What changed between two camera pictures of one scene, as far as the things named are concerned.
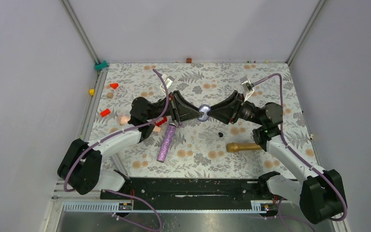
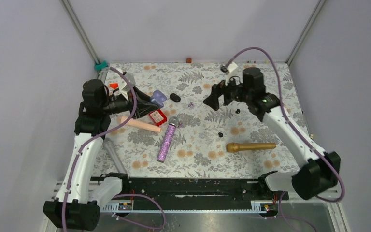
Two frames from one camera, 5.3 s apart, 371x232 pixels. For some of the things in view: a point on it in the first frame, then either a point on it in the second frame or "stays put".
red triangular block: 114,85 stays put
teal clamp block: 99,66 stays put
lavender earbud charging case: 204,108 → 159,98
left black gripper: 180,109 → 139,102
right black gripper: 229,111 → 217,90
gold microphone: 235,147 stays put
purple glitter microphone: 166,143 stays put
